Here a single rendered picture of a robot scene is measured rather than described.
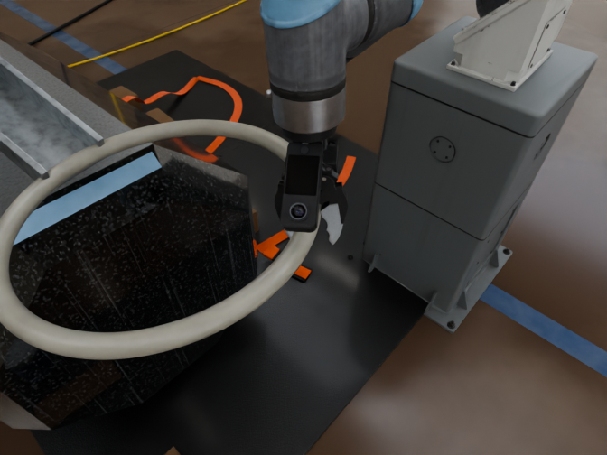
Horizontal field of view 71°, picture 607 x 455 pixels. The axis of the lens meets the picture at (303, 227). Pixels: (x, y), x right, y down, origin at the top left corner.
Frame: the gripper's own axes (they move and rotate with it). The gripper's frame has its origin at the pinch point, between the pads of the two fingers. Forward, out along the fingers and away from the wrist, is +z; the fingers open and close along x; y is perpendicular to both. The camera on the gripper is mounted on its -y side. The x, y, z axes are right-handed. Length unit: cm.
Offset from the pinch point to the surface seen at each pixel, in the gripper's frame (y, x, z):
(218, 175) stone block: 39, 28, 18
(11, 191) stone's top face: 11, 59, 2
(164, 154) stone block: 29.2, 35.5, 4.9
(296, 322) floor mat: 39, 12, 84
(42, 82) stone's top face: 51, 74, -1
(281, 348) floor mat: 29, 16, 84
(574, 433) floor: 11, -75, 92
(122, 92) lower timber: 165, 123, 59
